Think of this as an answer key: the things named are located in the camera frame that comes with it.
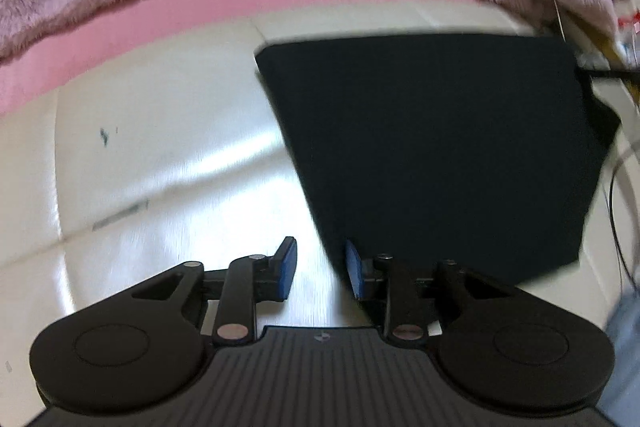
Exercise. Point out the white leather bed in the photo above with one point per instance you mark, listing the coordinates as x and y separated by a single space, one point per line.
150 157

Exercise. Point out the pink bed sheet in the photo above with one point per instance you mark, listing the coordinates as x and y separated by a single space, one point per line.
150 22

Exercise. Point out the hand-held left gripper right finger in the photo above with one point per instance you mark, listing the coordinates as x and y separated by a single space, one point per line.
354 268

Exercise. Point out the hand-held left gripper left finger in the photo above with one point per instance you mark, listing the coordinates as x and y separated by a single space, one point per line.
287 268

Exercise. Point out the person's leg in jeans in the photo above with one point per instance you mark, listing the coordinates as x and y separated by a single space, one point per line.
625 357

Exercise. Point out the black pants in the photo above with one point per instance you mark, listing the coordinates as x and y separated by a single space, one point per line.
425 147

